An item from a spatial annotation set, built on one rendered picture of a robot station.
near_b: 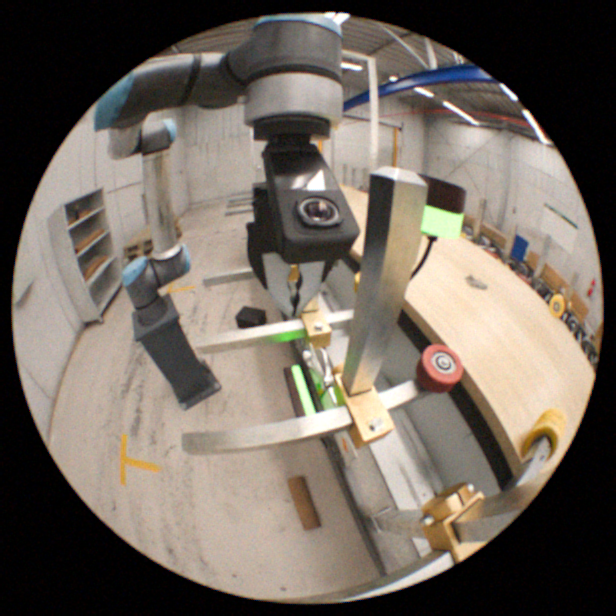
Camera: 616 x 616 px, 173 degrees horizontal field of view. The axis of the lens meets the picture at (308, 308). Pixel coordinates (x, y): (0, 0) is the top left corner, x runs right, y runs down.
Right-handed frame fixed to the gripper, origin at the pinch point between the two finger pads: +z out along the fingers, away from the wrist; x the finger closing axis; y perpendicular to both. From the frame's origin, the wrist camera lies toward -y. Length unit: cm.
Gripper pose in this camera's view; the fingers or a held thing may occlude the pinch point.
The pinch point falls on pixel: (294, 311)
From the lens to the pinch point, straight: 25.2
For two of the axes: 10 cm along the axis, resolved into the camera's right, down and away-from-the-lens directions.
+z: -0.3, 7.8, 6.2
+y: -2.6, -6.0, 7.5
